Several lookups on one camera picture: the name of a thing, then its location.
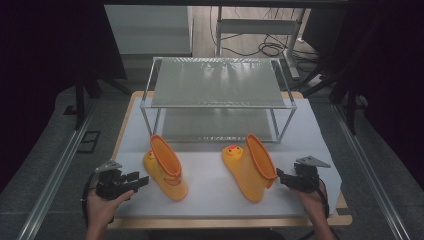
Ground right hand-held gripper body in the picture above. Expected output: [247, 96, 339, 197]
[287, 155, 332, 194]

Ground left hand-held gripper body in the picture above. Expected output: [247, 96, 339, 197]
[94, 159, 135, 201]

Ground yellow rain boot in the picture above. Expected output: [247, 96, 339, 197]
[221, 133, 279, 204]
[143, 134, 189, 202]

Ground two-tier metal and glass rack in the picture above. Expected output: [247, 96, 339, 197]
[139, 56, 298, 144]

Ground person's right hand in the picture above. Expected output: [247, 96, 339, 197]
[290, 187, 330, 225]

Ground person's left hand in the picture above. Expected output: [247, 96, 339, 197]
[87, 189, 135, 230]

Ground white table mat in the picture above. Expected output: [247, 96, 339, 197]
[114, 97, 344, 219]

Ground black stand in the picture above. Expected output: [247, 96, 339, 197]
[299, 66, 368, 136]
[73, 74, 133, 131]

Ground white table board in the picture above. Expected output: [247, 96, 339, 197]
[108, 90, 354, 230]

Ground dark curtain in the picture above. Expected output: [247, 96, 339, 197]
[344, 0, 424, 189]
[0, 0, 113, 194]

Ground white cabinet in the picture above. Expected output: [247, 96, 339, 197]
[104, 4, 195, 57]

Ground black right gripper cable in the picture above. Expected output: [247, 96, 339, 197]
[316, 179, 332, 219]

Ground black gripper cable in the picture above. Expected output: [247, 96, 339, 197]
[80, 172, 98, 228]
[316, 179, 332, 219]

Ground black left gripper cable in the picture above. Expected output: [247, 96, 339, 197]
[80, 172, 98, 228]

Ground aluminium rail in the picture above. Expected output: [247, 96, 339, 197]
[332, 103, 412, 240]
[16, 99, 98, 240]

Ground black floor cables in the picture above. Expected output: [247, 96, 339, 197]
[209, 6, 322, 61]

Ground grey metal desk frame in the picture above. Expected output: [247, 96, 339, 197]
[214, 6, 307, 80]

